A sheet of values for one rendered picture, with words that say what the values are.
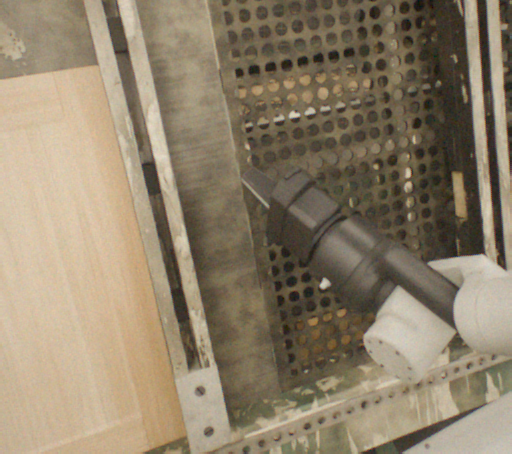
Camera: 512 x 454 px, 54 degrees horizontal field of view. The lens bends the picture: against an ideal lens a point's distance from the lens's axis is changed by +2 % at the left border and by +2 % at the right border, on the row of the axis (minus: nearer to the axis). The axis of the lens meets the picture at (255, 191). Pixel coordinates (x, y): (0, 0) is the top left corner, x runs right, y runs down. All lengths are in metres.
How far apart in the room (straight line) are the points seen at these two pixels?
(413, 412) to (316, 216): 0.51
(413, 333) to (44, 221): 0.48
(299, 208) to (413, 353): 0.18
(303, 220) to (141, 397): 0.41
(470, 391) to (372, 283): 0.53
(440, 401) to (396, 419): 0.09
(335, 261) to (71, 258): 0.38
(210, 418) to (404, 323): 0.37
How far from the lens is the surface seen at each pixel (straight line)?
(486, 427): 0.33
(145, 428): 0.86
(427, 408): 0.99
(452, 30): 0.87
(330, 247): 0.54
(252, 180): 0.61
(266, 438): 0.87
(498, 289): 0.47
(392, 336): 0.52
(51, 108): 0.71
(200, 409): 0.79
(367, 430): 0.95
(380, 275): 0.53
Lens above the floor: 1.70
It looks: 43 degrees down
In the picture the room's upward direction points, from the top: straight up
